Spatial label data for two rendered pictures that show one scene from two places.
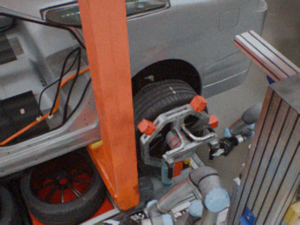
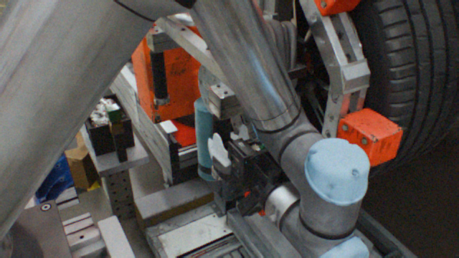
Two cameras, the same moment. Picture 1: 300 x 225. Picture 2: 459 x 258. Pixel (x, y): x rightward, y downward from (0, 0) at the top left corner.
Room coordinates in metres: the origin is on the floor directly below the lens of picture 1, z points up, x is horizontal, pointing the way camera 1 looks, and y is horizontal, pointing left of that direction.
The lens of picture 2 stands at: (1.68, -1.07, 1.31)
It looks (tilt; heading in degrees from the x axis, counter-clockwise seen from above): 35 degrees down; 87
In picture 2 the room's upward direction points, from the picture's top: straight up
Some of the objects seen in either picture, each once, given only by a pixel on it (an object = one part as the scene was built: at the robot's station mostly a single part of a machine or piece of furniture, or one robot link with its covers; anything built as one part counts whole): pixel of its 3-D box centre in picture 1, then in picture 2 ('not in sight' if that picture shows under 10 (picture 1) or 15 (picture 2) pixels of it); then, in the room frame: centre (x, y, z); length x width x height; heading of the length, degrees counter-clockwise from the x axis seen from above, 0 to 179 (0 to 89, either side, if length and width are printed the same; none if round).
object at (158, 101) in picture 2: (170, 171); (159, 75); (1.54, -0.13, 0.83); 0.04 x 0.04 x 0.16
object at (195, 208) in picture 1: (198, 213); not in sight; (1.13, -0.27, 0.98); 0.13 x 0.12 x 0.14; 13
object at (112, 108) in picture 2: not in sight; (113, 112); (1.37, -0.01, 0.64); 0.04 x 0.04 x 0.04; 26
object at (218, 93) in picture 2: (211, 141); (235, 97); (1.72, -0.42, 0.93); 0.09 x 0.05 x 0.05; 26
